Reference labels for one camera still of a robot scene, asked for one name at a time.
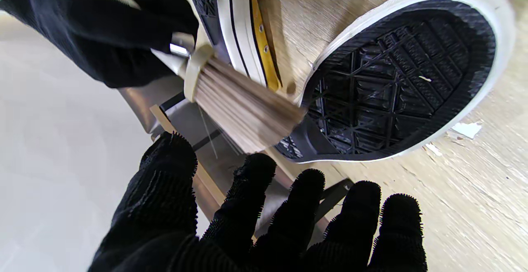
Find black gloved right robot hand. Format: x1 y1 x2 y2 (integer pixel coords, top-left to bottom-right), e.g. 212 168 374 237
0 0 199 89

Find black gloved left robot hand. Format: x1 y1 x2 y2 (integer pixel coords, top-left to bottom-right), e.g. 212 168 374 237
89 132 427 272

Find beige hand brush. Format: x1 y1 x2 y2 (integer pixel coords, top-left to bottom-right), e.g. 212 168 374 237
151 43 308 155

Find yellow canvas sneaker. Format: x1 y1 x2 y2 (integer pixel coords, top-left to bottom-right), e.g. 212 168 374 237
184 0 283 92
274 0 516 164

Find small wooden stand black legs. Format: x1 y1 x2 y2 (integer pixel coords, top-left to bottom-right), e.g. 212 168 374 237
149 92 355 239

